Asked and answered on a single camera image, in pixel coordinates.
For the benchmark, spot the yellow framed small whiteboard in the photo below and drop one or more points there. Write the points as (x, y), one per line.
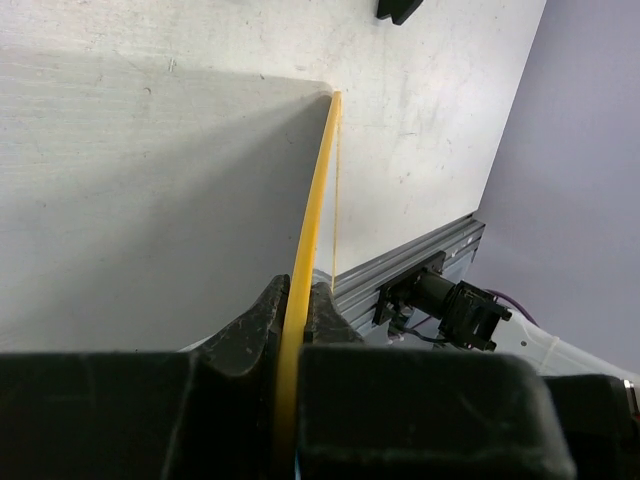
(316, 252)

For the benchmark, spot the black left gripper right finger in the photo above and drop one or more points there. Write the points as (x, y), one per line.
(324, 323)

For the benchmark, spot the black wire whiteboard stand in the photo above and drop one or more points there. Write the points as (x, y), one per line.
(398, 11)

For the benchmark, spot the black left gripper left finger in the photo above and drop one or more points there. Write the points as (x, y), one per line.
(232, 400)

